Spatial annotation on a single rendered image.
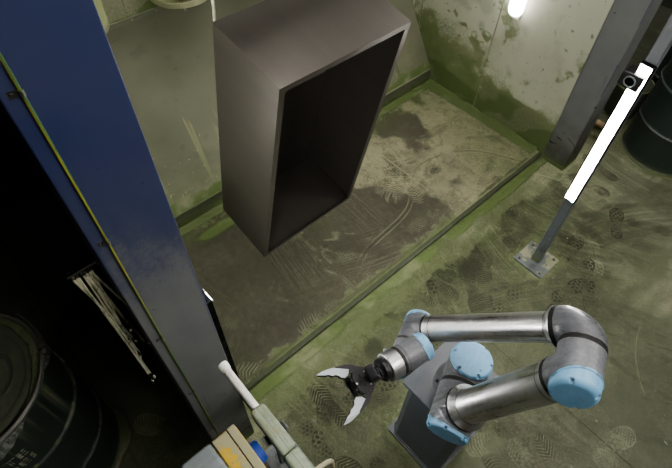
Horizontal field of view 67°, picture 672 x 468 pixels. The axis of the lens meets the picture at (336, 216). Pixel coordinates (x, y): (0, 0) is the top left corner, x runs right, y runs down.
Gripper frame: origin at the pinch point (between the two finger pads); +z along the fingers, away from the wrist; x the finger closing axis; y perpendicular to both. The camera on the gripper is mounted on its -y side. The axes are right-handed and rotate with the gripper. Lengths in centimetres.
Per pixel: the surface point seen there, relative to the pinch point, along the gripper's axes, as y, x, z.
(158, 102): 87, 198, -21
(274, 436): 6.5, -0.6, 16.6
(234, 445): -33.3, -1.3, 31.5
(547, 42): 31, 124, -244
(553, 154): 95, 76, -259
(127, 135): -65, 53, 30
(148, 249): -34, 45, 31
